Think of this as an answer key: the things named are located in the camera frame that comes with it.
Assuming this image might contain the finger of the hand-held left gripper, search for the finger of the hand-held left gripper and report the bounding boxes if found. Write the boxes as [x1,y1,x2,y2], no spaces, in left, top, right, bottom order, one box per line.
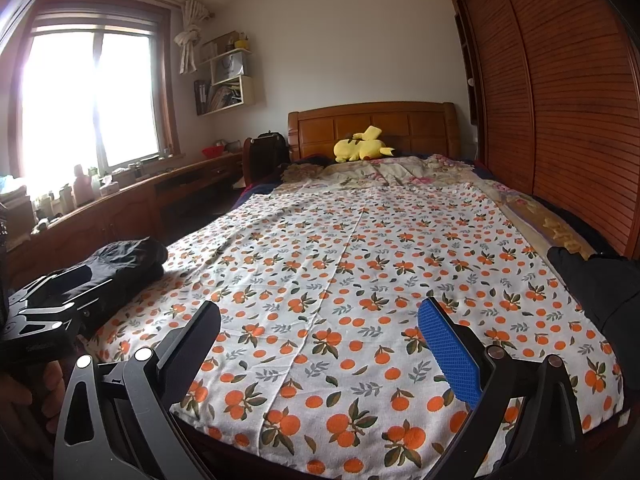
[22,282,117,331]
[12,264,93,308]

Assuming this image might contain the tied beige curtain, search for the tied beige curtain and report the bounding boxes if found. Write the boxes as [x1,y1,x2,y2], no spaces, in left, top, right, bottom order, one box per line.
[174,0,216,75]

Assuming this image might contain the yellow patterned blanket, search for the yellow patterned blanket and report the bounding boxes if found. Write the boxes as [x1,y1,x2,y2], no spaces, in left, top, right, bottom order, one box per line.
[480,180,598,261]

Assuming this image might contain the yellow plush toy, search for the yellow plush toy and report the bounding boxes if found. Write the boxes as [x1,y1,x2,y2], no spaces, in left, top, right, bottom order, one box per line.
[334,126,396,163]

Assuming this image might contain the dark blue blanket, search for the dark blue blanket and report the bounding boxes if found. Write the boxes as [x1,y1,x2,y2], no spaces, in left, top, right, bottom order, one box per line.
[235,180,281,206]

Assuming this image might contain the wooden bed headboard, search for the wooden bed headboard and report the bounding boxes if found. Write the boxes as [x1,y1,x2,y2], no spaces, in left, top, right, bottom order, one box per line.
[287,101,461,163]

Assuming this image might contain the black clothes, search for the black clothes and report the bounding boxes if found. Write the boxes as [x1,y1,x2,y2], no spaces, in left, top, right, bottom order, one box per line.
[75,239,170,341]

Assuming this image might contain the wooden slatted wardrobe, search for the wooden slatted wardrobe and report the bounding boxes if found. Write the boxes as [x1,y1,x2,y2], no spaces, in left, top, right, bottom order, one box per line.
[442,0,640,256]

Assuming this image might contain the wooden desk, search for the wooden desk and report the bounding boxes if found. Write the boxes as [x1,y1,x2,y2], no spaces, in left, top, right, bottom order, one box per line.
[0,152,246,291]

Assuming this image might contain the white wall shelf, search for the white wall shelf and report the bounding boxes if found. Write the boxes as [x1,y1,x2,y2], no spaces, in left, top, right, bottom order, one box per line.
[194,31,255,116]

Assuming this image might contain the floral quilt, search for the floral quilt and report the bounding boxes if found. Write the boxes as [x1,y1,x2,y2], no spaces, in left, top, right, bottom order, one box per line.
[280,155,506,191]

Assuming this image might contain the dark cloth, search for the dark cloth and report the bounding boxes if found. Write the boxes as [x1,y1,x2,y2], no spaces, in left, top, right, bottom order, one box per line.
[546,205,640,361]

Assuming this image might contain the person's left hand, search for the person's left hand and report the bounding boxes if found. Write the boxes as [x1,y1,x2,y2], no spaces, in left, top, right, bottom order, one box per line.
[0,362,67,433]

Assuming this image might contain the window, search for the window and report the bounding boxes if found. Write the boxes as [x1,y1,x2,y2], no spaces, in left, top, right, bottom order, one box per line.
[10,7,176,181]

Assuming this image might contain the orange print bed sheet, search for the orange print bed sheet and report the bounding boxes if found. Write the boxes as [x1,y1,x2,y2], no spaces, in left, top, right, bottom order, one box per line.
[85,180,626,473]

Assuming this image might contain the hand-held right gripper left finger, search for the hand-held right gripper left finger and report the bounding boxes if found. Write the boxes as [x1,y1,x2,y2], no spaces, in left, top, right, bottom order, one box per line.
[54,301,222,480]

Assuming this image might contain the pink bottle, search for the pink bottle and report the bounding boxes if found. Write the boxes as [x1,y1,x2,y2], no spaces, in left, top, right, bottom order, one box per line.
[72,164,91,206]

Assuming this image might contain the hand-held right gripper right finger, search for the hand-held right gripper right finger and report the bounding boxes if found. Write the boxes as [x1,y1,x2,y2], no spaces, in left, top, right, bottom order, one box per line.
[417,297,585,480]

